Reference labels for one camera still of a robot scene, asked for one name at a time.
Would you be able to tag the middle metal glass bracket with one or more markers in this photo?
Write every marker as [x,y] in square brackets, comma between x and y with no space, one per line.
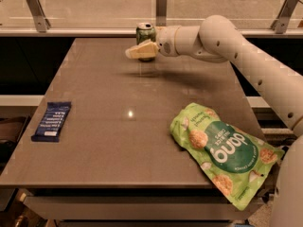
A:
[161,12]

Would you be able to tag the glass barrier panel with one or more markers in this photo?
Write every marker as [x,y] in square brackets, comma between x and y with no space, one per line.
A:
[127,13]

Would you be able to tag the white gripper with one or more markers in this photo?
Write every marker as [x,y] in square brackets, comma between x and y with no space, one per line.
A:
[166,41]

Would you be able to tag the blue snack bar wrapper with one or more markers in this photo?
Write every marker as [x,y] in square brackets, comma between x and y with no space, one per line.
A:
[50,126]

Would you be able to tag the right metal glass bracket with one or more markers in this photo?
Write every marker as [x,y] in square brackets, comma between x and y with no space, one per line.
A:
[281,22]

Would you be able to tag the green rice chips bag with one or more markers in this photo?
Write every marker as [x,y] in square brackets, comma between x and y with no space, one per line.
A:
[235,161]

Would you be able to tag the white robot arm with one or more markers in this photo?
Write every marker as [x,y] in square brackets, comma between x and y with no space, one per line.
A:
[216,39]

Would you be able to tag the metal glass bracket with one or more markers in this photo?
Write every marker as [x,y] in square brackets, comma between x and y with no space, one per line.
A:
[281,22]
[161,12]
[40,21]

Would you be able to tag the green soda can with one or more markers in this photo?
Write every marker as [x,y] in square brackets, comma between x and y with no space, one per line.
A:
[145,31]

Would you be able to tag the left metal glass bracket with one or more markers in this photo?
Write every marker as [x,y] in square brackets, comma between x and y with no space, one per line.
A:
[40,21]

